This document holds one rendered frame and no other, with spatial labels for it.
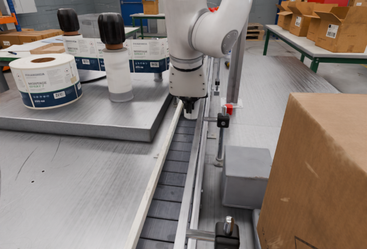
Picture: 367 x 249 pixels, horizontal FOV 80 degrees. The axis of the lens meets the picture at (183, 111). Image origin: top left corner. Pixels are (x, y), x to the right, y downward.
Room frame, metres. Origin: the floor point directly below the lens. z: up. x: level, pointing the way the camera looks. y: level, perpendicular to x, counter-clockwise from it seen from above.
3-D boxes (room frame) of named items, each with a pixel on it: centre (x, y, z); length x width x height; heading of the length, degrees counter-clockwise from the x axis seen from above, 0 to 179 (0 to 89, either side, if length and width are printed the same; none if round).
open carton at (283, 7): (3.84, -1.72, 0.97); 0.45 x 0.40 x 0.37; 84
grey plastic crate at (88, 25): (2.89, 1.05, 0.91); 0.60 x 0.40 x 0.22; 176
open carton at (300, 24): (2.98, -1.56, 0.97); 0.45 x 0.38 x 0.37; 85
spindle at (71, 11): (1.06, 0.52, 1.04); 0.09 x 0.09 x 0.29
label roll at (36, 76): (0.77, 0.50, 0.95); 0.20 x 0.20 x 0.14
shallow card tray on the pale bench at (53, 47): (1.97, 1.14, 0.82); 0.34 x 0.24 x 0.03; 178
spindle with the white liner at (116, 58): (0.77, 0.24, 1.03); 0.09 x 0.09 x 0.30
